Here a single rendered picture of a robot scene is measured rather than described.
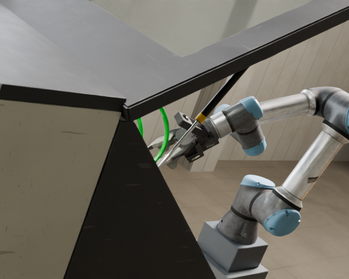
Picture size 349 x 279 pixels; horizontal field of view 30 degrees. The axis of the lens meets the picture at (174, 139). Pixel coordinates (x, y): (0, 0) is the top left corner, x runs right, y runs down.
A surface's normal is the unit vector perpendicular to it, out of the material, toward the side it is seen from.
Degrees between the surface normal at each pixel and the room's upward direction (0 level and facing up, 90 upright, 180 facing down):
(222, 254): 90
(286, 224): 97
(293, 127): 90
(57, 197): 90
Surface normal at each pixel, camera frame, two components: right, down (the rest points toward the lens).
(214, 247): -0.69, -0.03
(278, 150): 0.63, 0.45
